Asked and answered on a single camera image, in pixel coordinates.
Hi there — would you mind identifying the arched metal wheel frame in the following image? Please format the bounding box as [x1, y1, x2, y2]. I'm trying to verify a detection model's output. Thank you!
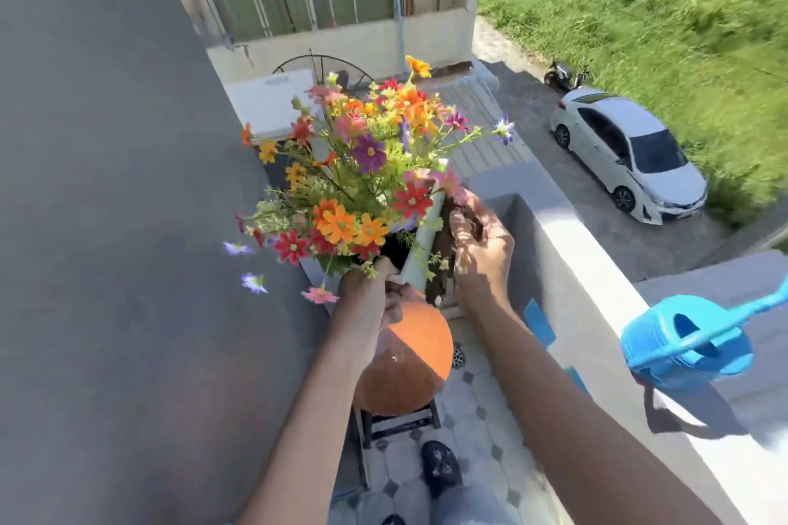
[272, 53, 375, 90]

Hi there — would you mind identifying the blue plastic watering can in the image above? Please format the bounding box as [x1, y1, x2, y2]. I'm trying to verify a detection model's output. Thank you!
[620, 291, 788, 391]

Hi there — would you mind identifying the blue tape patch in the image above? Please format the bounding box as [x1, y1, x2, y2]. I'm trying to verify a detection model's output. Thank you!
[564, 365, 593, 401]
[522, 298, 557, 349]

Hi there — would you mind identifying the person's left hand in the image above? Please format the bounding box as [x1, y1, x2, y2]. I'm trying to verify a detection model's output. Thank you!
[337, 257, 421, 336]

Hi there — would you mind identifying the white flat box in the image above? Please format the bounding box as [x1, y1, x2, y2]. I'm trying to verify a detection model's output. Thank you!
[224, 68, 318, 142]

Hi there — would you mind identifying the pale green flower pot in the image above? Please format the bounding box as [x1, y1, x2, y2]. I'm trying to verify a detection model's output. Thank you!
[389, 191, 447, 293]

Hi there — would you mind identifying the green grass field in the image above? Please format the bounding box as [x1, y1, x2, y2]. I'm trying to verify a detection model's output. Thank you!
[478, 0, 788, 229]

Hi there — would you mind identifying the person's right hand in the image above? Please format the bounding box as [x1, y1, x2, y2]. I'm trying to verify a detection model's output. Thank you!
[448, 189, 516, 314]

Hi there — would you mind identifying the black metal stool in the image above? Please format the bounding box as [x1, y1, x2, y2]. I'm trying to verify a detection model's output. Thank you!
[353, 400, 443, 452]

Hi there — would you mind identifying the person's left forearm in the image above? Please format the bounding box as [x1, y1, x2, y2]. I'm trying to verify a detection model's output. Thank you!
[237, 322, 387, 525]

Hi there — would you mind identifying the white car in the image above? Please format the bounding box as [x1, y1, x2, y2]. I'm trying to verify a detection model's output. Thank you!
[549, 87, 708, 226]

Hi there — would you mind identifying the person's right forearm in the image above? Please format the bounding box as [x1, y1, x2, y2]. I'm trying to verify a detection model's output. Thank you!
[458, 297, 724, 525]

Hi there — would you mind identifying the black motor scooter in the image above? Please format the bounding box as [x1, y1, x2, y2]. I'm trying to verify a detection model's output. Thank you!
[543, 59, 592, 93]

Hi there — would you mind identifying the round orange clay pot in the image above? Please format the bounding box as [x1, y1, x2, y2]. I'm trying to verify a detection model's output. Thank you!
[353, 296, 455, 418]

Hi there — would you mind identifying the brown soil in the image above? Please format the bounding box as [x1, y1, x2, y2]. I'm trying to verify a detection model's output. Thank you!
[430, 199, 484, 307]

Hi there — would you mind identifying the colourful artificial flower bunch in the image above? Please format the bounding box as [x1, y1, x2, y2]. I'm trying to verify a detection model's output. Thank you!
[223, 55, 515, 305]

